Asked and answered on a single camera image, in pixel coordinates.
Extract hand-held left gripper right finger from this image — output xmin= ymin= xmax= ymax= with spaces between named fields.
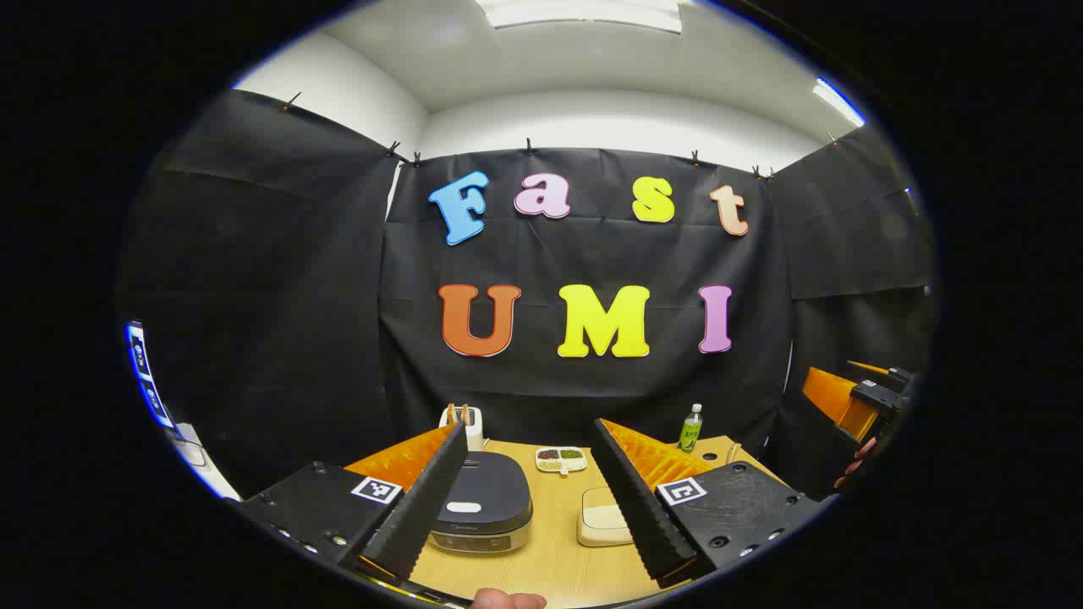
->
xmin=591 ymin=418 xmax=826 ymax=590

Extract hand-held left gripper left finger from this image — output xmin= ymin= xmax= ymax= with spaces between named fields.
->
xmin=224 ymin=420 xmax=469 ymax=584

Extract black rice cooker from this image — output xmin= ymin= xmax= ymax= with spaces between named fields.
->
xmin=427 ymin=451 xmax=535 ymax=555

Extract cream rice container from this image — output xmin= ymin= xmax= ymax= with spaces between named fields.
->
xmin=577 ymin=486 xmax=634 ymax=548

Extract white divided bean dish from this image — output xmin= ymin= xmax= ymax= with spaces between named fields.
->
xmin=535 ymin=447 xmax=589 ymax=475

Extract white toaster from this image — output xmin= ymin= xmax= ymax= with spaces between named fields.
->
xmin=438 ymin=406 xmax=484 ymax=452

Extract white side desk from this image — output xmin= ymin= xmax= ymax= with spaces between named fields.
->
xmin=165 ymin=423 xmax=242 ymax=502

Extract black backdrop cloth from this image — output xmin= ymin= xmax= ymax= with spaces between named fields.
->
xmin=118 ymin=89 xmax=940 ymax=500

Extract small ceiling light panel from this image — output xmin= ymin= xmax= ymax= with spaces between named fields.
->
xmin=812 ymin=78 xmax=866 ymax=128

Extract computer monitor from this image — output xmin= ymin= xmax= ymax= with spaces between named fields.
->
xmin=125 ymin=321 xmax=176 ymax=431

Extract large ceiling light panel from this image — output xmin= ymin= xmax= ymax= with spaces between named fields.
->
xmin=474 ymin=0 xmax=683 ymax=35

